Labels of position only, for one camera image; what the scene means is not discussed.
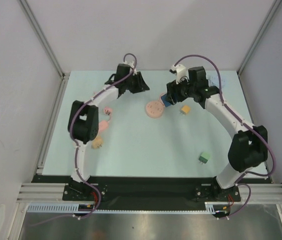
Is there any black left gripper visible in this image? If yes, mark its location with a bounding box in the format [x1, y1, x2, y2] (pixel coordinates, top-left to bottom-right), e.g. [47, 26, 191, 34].
[124, 71, 149, 94]

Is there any blue cube socket adapter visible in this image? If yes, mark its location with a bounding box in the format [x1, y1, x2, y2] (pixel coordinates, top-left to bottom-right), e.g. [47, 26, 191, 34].
[160, 94, 172, 107]

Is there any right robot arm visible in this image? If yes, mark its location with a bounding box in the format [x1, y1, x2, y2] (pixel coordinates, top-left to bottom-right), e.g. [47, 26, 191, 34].
[165, 64, 268, 201]

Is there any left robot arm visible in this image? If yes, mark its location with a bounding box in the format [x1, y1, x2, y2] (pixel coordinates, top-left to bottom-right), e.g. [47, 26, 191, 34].
[68, 61, 150, 200]

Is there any yellow plug adapter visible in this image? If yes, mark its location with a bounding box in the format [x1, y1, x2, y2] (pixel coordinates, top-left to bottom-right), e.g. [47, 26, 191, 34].
[180, 105, 191, 116]

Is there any green plug adapter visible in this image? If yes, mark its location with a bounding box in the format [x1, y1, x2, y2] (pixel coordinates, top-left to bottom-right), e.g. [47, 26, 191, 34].
[198, 151, 211, 165]

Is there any tan cube plug adapter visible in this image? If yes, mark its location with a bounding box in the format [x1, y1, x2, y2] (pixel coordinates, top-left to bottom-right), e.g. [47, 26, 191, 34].
[91, 136, 104, 149]

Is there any round pink power strip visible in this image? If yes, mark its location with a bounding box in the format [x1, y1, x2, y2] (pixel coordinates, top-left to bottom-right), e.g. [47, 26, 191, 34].
[145, 100, 165, 119]

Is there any round blue power strip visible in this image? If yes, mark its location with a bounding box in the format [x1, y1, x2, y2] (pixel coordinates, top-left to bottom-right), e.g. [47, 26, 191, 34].
[206, 74, 226, 88]

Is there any long pink power strip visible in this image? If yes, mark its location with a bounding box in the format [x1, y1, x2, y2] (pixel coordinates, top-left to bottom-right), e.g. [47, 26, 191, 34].
[98, 120, 110, 133]

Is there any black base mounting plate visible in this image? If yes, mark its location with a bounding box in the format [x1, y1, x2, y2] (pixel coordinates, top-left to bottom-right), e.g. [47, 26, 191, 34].
[30, 174, 273, 213]

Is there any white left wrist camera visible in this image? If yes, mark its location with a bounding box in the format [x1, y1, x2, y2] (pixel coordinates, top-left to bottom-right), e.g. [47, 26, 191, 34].
[123, 60, 137, 76]

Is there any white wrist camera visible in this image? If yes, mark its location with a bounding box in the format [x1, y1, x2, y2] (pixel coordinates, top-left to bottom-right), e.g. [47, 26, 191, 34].
[123, 60, 137, 76]
[169, 64, 188, 85]

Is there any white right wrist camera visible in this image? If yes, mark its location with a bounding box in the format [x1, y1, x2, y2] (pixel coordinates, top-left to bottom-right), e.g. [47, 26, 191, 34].
[169, 64, 188, 85]

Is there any left aluminium side rail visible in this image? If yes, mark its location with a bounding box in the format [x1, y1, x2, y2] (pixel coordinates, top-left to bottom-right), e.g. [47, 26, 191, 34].
[34, 72, 70, 175]

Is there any right aluminium frame post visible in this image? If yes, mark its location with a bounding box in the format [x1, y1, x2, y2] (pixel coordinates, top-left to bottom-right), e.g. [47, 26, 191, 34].
[237, 0, 282, 77]

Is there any aluminium frame post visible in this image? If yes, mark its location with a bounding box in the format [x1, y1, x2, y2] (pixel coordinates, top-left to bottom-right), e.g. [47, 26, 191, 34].
[17, 0, 65, 79]
[237, 0, 282, 77]

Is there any left aluminium frame post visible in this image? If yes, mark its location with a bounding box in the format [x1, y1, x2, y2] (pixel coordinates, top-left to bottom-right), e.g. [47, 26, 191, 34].
[17, 0, 65, 79]

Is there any aluminium front frame rail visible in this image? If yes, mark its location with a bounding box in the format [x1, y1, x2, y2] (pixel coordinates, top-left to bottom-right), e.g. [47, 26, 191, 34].
[16, 183, 282, 205]

